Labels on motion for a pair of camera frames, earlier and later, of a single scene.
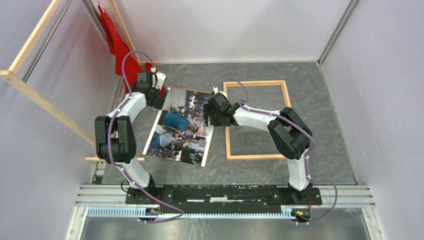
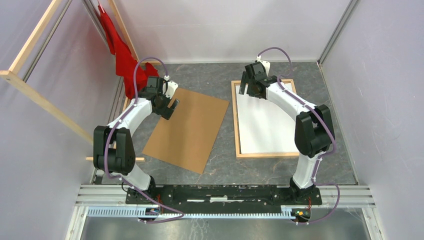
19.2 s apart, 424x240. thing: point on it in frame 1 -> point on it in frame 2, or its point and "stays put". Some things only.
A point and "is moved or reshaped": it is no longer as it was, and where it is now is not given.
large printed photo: [178, 134] -> [264, 127]
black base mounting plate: [221, 196] stays put
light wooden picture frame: [239, 156] is moved or reshaped
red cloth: [118, 47] stays put
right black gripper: [208, 109] -> [249, 90]
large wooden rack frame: [14, 81] stays put
